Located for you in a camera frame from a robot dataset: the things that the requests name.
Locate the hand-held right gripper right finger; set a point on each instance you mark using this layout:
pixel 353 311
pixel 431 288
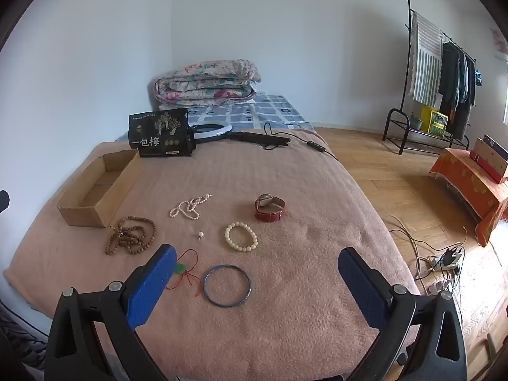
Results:
pixel 363 289

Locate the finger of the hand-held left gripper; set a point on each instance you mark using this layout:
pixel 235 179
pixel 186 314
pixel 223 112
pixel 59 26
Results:
pixel 3 200

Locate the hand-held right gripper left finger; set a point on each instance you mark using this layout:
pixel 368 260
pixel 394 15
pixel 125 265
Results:
pixel 153 289

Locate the dark blue bangle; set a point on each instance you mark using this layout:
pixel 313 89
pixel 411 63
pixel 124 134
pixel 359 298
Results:
pixel 227 305

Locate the brown cardboard box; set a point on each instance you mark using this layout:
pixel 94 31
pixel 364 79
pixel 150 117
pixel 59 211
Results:
pixel 85 211

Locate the white power strip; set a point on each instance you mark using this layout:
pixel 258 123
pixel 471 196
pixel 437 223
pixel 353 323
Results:
pixel 444 265

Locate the pink fleece blanket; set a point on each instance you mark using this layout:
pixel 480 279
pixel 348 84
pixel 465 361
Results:
pixel 297 190

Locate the dark patterned pants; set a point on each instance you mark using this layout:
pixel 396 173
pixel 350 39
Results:
pixel 20 341

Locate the orange cloth covered table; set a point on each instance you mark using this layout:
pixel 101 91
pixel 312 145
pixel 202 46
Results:
pixel 464 178

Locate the black snack bag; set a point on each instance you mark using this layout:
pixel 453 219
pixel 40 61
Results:
pixel 158 135

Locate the tan and red box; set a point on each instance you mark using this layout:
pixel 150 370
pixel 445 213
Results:
pixel 490 162

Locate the black metal clothes rack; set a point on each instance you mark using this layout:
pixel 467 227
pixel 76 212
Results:
pixel 397 112

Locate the yellow box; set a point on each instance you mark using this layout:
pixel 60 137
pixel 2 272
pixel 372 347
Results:
pixel 430 121

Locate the dark blue box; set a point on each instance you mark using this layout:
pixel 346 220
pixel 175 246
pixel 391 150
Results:
pixel 498 145

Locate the folded floral quilt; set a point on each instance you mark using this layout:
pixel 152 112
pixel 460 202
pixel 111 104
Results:
pixel 206 83

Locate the dark hanging clothes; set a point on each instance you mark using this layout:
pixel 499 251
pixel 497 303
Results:
pixel 452 83

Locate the striped hanging towel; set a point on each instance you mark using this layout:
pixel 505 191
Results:
pixel 426 71

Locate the small blue hanging item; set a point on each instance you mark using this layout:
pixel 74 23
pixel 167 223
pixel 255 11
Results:
pixel 479 77

